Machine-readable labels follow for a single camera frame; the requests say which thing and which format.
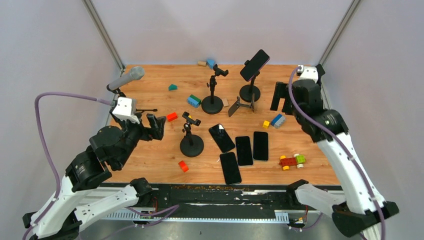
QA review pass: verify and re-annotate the black round pole stand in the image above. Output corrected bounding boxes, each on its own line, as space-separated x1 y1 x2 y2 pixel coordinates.
239 71 260 102

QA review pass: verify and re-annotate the black ball-joint phone stand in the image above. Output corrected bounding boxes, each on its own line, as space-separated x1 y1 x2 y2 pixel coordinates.
179 111 204 158

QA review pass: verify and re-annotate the purple-edged phone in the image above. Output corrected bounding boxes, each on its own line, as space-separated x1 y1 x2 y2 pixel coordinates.
240 49 270 82

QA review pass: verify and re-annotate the black desk phone stand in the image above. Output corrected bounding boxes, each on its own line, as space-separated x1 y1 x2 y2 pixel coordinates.
315 63 326 79

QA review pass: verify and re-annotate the black stand of phone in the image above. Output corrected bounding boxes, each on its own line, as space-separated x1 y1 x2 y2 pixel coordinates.
201 64 229 115

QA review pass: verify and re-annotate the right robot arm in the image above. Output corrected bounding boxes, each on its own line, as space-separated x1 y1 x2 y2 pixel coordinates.
270 79 400 238

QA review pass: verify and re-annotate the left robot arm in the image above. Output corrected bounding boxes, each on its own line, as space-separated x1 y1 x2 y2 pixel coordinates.
22 113 167 240

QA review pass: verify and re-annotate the black microphone tripod stand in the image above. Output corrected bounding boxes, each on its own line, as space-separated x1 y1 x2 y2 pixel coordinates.
112 89 158 115

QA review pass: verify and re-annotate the red wooden block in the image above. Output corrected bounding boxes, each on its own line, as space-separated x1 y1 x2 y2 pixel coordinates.
166 112 178 122

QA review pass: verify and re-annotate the blue grey lego brick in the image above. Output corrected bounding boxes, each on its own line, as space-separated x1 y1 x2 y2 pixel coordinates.
270 113 286 129

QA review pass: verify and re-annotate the small yellow cube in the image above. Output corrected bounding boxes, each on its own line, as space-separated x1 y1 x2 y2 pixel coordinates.
262 120 271 129

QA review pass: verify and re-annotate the orange red block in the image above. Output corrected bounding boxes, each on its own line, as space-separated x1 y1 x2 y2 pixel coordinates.
178 160 189 173

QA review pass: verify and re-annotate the teal triangular block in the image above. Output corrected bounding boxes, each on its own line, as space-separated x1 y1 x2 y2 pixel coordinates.
168 84 178 91

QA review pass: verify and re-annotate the blue green lego brick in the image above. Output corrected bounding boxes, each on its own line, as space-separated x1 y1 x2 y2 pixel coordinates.
187 94 202 108

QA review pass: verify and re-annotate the beige wooden block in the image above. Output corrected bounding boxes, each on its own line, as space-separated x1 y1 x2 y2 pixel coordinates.
221 98 229 107

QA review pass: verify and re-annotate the grey microphone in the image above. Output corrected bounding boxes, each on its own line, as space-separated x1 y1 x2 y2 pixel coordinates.
106 66 145 92

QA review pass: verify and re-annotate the red lego toy car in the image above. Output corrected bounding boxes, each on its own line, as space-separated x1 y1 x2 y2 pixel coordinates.
279 153 306 171

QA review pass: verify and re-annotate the blue triangular block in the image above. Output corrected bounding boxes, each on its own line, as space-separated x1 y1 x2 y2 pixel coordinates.
206 58 216 70

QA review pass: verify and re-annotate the tan wooden cylinder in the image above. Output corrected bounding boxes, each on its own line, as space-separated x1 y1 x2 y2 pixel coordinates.
197 61 208 67

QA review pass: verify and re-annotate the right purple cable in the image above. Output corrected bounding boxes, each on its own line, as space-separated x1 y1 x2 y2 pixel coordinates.
287 66 387 240

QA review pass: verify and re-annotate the purple cable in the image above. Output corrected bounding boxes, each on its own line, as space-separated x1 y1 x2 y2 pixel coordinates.
21 92 115 240
287 66 387 240

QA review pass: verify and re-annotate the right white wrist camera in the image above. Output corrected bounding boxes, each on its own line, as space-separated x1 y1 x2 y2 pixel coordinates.
296 65 319 83

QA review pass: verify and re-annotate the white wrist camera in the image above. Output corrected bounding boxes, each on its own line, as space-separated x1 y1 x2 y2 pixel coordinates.
112 96 140 124
296 65 319 83

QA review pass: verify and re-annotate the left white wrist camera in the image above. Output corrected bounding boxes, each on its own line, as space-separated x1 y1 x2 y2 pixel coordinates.
112 96 140 124

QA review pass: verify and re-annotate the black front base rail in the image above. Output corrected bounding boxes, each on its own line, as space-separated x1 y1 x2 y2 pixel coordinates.
89 180 319 221

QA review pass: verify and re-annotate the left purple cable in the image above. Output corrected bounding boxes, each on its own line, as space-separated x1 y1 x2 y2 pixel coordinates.
21 92 115 240

